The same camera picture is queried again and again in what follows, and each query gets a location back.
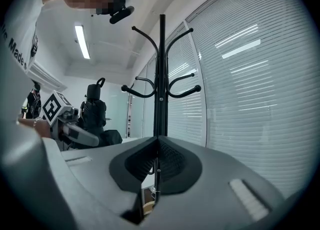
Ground ceiling light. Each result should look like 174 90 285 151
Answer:
74 24 92 60

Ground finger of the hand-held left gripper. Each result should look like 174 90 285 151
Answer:
62 122 100 147

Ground white air conditioner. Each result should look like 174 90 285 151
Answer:
25 61 68 92

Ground white desk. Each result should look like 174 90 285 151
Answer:
121 137 141 145

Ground black metal coat rack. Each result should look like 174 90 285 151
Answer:
121 14 202 199

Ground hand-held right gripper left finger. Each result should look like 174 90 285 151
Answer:
0 121 160 230

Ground white window blinds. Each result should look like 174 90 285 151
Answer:
186 0 316 199
163 22 208 148

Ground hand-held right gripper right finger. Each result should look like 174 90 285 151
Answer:
142 135 310 230

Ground person's left forearm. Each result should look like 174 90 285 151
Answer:
17 117 52 140

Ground person's white printed shirt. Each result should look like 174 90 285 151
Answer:
0 0 45 127

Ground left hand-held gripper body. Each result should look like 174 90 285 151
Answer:
41 90 81 147

